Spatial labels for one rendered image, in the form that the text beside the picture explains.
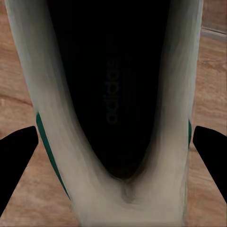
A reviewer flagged gym shoe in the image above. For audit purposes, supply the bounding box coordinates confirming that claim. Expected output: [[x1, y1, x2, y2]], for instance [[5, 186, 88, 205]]
[[4, 0, 203, 227]]

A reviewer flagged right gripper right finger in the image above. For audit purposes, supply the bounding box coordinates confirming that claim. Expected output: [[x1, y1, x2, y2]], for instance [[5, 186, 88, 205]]
[[193, 126, 227, 202]]

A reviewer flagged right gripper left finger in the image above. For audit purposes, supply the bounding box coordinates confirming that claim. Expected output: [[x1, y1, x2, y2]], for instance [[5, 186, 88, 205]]
[[0, 126, 38, 217]]

